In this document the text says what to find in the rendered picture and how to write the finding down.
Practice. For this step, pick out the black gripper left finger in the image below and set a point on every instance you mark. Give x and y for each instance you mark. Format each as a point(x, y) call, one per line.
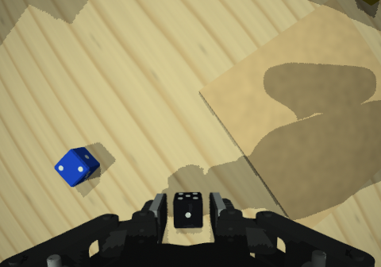
point(136, 248)

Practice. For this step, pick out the black die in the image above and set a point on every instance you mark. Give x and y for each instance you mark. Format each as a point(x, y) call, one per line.
point(188, 210)

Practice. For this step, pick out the tan flat mat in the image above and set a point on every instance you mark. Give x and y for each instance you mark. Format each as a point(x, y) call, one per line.
point(305, 110)

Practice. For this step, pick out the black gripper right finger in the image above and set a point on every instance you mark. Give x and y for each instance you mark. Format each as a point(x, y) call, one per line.
point(305, 247)

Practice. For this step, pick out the blue die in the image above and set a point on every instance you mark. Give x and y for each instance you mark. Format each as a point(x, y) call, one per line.
point(76, 166)

